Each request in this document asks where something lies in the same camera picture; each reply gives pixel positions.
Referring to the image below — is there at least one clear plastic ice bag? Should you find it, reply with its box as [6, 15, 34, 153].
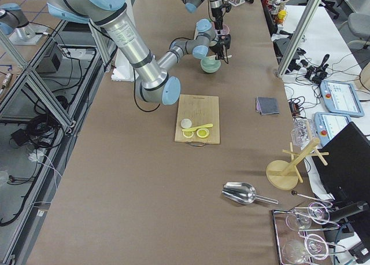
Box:
[291, 119, 313, 148]

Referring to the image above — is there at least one yellow plastic knife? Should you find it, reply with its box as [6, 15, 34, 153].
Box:
[182, 123, 213, 132]

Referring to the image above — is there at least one mint green bowl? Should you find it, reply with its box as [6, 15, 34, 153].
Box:
[201, 56, 221, 73]

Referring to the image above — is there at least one lower blue teach pendant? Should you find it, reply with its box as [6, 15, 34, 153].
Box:
[313, 112, 352, 146]

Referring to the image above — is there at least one pink bowl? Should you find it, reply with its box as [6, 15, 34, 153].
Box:
[211, 22, 230, 42]

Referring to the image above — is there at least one wooden mug tree stand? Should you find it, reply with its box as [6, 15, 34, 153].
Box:
[266, 138, 330, 190]

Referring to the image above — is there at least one metal ice scoop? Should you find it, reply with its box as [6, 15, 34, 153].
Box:
[221, 182, 279, 205]

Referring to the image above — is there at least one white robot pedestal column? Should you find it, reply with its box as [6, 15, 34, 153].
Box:
[112, 0, 135, 82]

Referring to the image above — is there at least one aluminium frame post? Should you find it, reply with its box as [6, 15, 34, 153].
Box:
[276, 0, 321, 78]

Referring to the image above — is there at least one grey folded cloth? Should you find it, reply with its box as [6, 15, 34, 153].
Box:
[256, 97, 280, 115]

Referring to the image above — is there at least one upper wine glass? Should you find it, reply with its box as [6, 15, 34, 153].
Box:
[286, 201, 330, 231]

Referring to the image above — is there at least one bamboo cutting board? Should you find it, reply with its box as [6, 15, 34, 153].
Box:
[175, 94, 220, 145]

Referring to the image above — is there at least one beige rabbit tray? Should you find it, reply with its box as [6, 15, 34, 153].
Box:
[193, 27, 198, 40]

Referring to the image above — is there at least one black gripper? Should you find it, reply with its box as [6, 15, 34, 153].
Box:
[210, 35, 231, 61]
[210, 1, 231, 31]

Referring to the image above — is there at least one lower wine glass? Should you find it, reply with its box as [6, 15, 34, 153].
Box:
[281, 234, 329, 264]

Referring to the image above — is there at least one upper blue teach pendant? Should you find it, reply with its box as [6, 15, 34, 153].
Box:
[320, 80, 365, 117]

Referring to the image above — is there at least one office chair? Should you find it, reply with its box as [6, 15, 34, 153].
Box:
[347, 13, 370, 49]

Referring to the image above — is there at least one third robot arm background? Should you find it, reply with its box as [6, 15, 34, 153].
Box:
[1, 3, 40, 46]

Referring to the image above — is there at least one blue teach pendant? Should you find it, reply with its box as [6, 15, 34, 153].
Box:
[313, 112, 352, 146]
[320, 80, 365, 117]

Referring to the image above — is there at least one white ceramic spoon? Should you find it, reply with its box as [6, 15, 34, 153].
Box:
[207, 55, 232, 60]

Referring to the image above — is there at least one black monitor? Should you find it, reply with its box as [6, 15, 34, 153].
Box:
[312, 122, 369, 204]

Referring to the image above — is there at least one wine glass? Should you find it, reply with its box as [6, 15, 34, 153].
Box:
[286, 201, 330, 231]
[281, 234, 329, 264]

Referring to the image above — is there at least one bottle rack with bottles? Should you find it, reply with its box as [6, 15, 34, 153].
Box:
[267, 0, 289, 25]

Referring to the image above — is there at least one wire glass rack tray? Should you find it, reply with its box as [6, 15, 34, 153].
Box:
[271, 201, 346, 264]

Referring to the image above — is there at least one upper lemon slice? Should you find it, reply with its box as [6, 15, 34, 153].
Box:
[196, 128, 210, 139]

